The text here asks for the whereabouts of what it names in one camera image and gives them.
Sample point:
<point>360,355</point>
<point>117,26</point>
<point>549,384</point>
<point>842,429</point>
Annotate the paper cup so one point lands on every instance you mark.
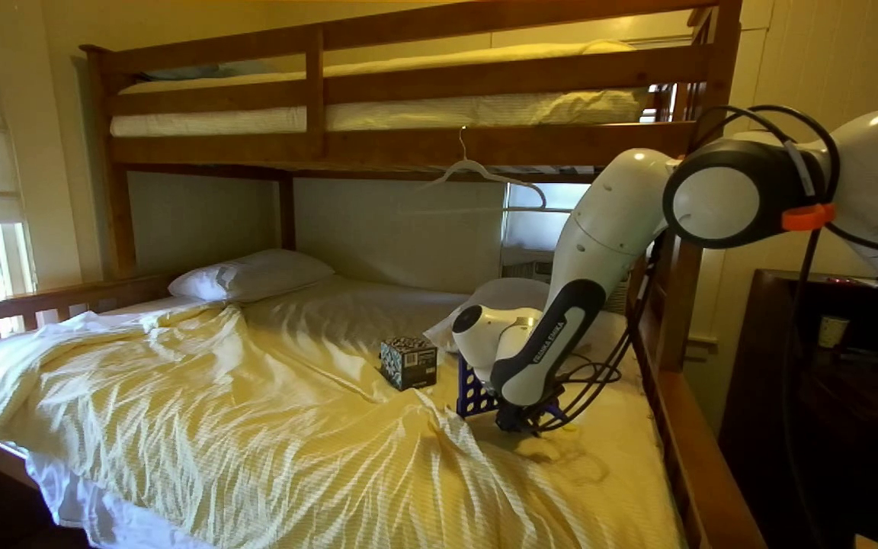
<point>833,332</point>

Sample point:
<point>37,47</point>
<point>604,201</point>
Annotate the window air conditioner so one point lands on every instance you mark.
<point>530,268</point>

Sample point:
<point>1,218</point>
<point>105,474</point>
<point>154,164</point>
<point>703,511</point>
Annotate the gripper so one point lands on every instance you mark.
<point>514,418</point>

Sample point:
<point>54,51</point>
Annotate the small black patterned box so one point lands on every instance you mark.
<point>408,364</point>

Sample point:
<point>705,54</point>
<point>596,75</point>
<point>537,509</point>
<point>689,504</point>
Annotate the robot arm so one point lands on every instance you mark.
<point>591,229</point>

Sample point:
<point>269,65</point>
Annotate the wooden bunk bed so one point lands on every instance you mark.
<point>408,80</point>

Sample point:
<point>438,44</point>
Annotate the blue plastic grid rack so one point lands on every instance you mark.
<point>473,393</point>

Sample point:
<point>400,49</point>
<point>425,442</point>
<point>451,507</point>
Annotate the white bed sheet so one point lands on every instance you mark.
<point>81,507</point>

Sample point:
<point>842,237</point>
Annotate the white clothes hanger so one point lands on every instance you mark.
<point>485,175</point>

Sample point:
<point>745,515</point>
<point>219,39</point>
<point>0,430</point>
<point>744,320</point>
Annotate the dark wooden dresser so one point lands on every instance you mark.
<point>850,427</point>

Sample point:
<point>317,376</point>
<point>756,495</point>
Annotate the white mattress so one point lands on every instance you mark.
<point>424,114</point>

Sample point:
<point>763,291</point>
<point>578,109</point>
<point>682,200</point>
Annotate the white pillow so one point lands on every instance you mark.
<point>507,293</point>
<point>252,274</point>

